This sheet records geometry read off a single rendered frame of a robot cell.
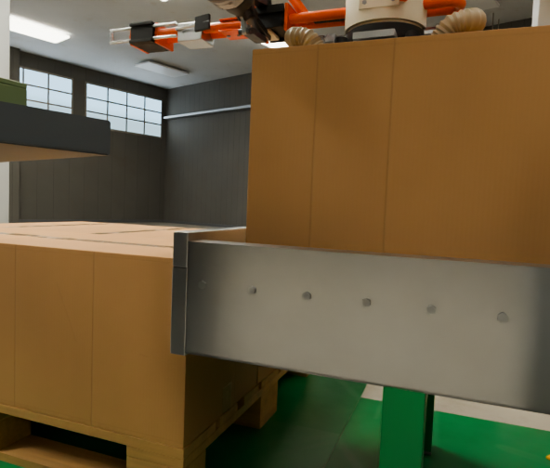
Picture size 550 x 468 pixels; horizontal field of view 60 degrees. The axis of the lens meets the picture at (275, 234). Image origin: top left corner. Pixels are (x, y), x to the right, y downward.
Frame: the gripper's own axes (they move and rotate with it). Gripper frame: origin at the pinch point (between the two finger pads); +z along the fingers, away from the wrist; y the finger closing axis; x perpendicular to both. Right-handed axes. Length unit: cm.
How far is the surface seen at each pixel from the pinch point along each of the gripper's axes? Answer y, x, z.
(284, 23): 1.6, 5.3, -3.8
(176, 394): 82, -10, -22
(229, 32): 1.4, -9.2, -1.7
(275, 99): 22.3, 11.0, -22.9
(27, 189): 36, -909, 748
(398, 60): 16.8, 32.6, -22.7
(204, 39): 2.2, -16.3, -1.0
